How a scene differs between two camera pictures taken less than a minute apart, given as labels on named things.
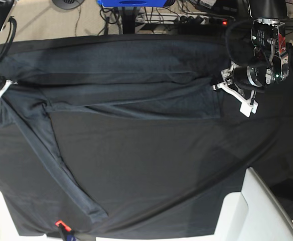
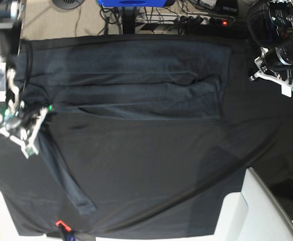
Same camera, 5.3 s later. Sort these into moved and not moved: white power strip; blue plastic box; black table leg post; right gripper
Moved: right gripper
Not moved: blue plastic box; black table leg post; white power strip
